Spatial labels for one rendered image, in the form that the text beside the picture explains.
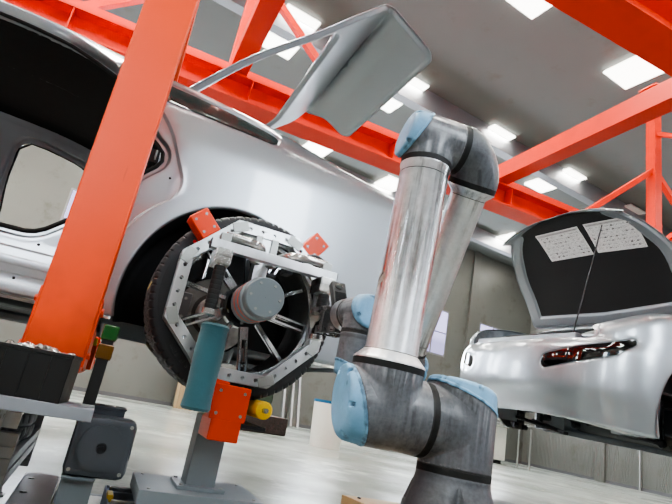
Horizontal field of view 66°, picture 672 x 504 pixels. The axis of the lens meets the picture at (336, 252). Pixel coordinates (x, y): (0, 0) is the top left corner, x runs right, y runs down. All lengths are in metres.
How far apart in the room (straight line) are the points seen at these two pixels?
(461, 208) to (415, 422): 0.51
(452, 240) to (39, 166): 12.10
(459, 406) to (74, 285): 1.12
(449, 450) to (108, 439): 1.10
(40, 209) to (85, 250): 11.05
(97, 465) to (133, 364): 10.76
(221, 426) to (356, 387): 0.82
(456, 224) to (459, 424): 0.46
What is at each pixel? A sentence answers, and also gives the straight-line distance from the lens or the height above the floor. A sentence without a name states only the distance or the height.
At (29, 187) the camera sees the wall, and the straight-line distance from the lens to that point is 12.84.
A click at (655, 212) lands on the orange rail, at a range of 8.42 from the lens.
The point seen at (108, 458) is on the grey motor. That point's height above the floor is 0.29.
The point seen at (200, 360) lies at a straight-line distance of 1.61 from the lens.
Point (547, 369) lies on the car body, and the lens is 3.86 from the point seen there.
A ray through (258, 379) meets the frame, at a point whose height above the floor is 0.60.
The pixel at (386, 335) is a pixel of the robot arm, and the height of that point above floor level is 0.71.
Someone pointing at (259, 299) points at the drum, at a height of 0.84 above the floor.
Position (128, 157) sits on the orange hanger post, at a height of 1.18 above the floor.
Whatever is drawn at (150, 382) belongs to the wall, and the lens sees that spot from 12.63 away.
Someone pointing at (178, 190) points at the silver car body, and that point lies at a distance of 2.32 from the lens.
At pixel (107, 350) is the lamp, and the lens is 1.49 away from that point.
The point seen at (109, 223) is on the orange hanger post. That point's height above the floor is 0.96.
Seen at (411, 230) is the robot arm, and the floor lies 0.94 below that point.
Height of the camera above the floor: 0.55
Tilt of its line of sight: 17 degrees up
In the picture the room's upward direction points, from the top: 11 degrees clockwise
